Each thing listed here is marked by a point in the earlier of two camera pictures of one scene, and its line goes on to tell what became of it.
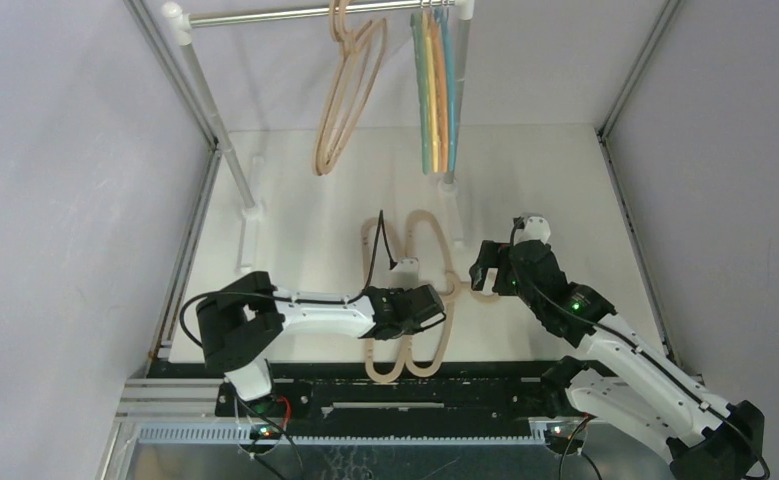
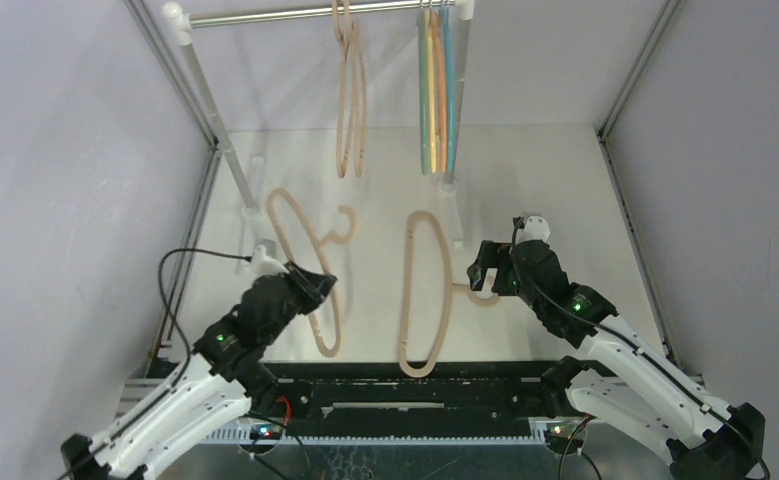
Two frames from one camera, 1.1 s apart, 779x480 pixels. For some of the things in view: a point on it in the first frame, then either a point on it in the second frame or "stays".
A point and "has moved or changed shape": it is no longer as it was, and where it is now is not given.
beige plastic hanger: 349,42 -> 357,45
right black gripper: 499,266 stays
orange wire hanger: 441,91 stays
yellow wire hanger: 432,95 stays
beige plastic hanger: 365,287 -> 320,250
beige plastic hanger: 349,42 has moved or changed shape
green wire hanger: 416,24 stays
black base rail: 350,390 stays
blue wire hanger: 442,15 stays
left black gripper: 391,293 -> 314,287
